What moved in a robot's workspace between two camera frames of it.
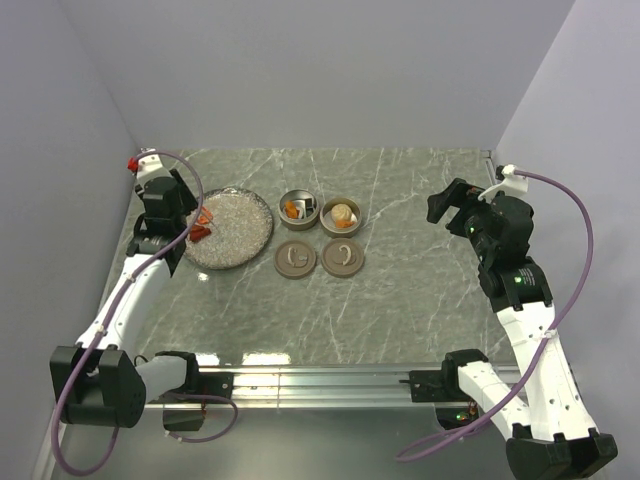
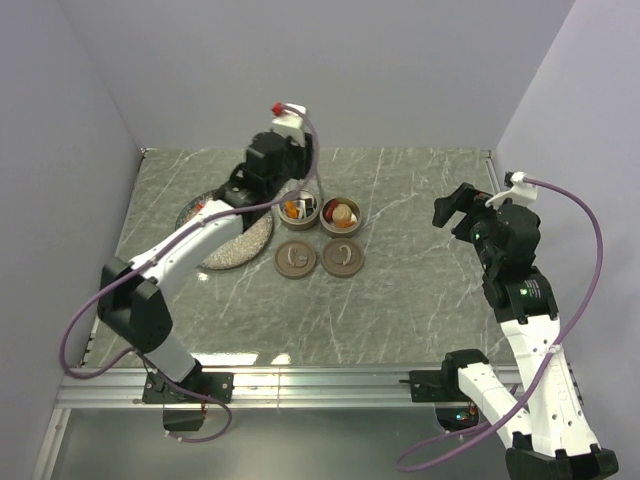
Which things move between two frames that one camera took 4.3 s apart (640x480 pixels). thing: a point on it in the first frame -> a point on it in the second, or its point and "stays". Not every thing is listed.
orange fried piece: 290,209 stays
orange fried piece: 344,223 stays
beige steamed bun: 341,211 stays
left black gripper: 189,201 -> 304,155
